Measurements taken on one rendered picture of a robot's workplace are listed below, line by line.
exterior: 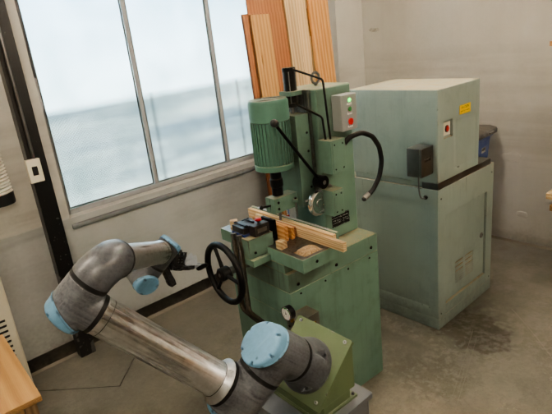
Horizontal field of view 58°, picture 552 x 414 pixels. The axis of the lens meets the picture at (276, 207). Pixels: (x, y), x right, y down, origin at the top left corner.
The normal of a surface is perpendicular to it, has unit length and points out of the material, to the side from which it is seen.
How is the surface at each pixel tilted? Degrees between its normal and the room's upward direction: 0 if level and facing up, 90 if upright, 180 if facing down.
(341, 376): 90
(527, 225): 90
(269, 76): 87
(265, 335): 39
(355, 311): 90
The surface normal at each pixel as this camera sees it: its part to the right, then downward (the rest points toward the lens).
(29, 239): 0.67, 0.17
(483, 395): -0.11, -0.94
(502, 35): -0.73, 0.29
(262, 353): -0.55, -0.54
